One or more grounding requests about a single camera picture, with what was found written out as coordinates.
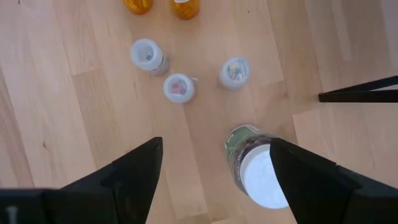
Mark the wooden shelf with black legs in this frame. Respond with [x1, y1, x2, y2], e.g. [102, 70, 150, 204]
[318, 75, 398, 103]

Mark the small clear pill vial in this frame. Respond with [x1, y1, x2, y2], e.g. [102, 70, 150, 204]
[130, 38, 170, 77]
[219, 56, 251, 90]
[163, 73, 198, 104]

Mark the large green-labelled bottle white cap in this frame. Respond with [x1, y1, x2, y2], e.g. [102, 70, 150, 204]
[224, 124, 290, 210]

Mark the orange pill bottle white cap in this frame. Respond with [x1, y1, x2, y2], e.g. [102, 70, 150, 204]
[170, 0, 200, 21]
[123, 0, 154, 16]

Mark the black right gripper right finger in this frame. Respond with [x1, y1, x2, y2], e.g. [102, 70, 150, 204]
[269, 138, 398, 224]

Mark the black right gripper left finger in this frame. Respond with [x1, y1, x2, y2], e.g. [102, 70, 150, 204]
[0, 136, 164, 224]

